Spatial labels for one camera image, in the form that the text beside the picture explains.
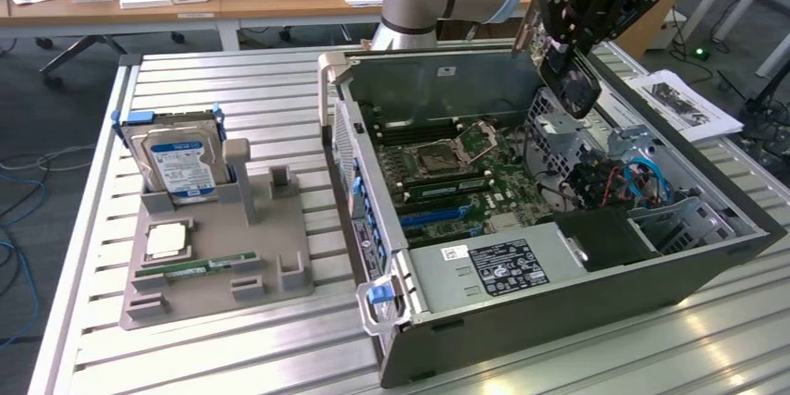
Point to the graphics card with metal bracket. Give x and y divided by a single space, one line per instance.
575 90

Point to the white box with red button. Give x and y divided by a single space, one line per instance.
665 39

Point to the device with green light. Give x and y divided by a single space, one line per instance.
703 53

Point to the printed paper stack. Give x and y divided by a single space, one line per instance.
685 103

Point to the metal drive cage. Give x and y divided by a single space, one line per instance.
556 136

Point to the metal socket cover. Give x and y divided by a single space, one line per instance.
482 140

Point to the CPU socket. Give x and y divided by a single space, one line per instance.
441 156

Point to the green motherboard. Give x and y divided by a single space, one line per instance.
525 191

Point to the RAM stick with white label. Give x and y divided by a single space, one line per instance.
448 189

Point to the silver chipset heatsink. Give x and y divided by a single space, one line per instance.
508 224

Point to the metal disk bay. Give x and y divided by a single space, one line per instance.
680 224

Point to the blue expansion slot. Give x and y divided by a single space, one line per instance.
433 218

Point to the grey power supply unit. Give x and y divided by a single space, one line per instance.
445 284

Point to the open dark PC case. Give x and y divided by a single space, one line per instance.
556 321

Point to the blue case latch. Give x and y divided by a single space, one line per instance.
378 294

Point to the hard disk with blue caddy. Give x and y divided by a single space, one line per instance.
180 168

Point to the grey parts rack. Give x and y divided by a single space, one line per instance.
210 228

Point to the black chair base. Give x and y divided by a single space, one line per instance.
81 48

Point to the green RAM stick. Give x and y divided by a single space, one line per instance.
198 266

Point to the silver CPU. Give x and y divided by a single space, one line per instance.
169 242

